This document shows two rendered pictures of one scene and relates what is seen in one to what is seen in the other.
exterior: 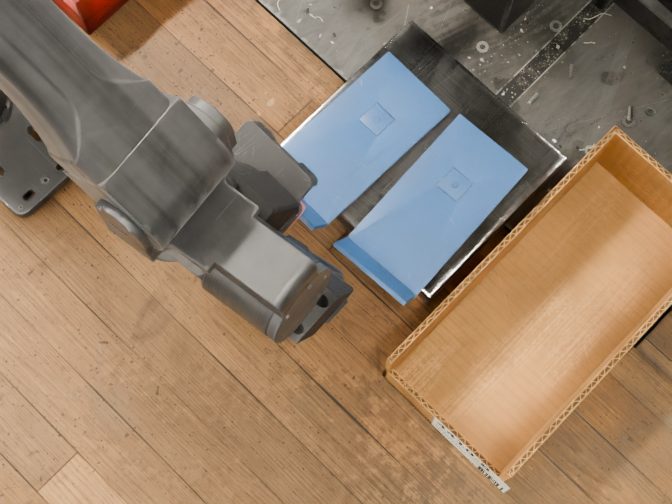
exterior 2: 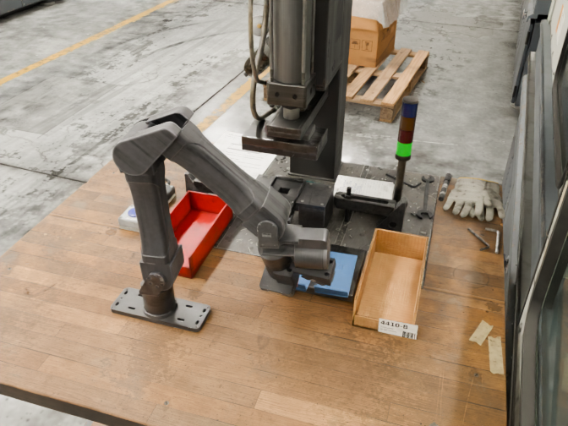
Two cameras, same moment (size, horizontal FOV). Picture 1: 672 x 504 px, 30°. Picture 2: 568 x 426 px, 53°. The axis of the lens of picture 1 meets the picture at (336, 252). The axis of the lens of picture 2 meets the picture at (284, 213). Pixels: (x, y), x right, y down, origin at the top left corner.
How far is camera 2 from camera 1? 0.68 m
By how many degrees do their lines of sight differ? 42
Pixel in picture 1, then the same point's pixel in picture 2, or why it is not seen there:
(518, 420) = (404, 318)
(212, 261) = (297, 239)
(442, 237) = (344, 279)
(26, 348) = (221, 367)
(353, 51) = not seen: hidden behind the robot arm
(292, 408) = (329, 346)
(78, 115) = (248, 186)
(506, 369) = (390, 307)
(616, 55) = (360, 229)
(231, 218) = (296, 229)
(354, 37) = not seen: hidden behind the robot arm
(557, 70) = (346, 237)
